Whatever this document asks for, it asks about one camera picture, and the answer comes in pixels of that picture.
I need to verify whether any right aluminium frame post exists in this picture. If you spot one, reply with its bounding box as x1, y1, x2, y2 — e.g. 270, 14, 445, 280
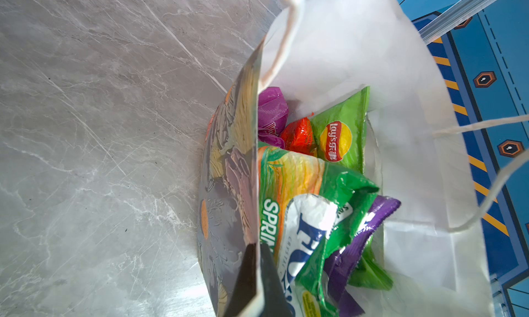
419, 0, 497, 45

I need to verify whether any yellow green candy bag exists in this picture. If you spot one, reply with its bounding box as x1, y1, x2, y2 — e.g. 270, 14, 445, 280
258, 143, 379, 316

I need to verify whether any green Lays chips bag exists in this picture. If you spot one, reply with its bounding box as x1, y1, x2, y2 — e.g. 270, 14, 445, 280
309, 86, 394, 292

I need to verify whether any magenta grape candy bag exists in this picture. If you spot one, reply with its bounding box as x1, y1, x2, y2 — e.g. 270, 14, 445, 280
258, 87, 289, 148

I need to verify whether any small red snack packet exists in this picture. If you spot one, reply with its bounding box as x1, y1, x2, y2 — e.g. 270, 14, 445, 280
280, 117, 317, 157

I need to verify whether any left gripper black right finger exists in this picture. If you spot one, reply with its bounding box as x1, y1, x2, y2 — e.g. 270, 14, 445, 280
260, 243, 293, 317

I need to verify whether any floral white paper bag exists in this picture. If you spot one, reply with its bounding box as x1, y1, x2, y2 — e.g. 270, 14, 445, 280
198, 0, 528, 316

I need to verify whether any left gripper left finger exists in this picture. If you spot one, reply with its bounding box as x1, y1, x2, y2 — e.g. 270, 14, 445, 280
224, 243, 257, 316

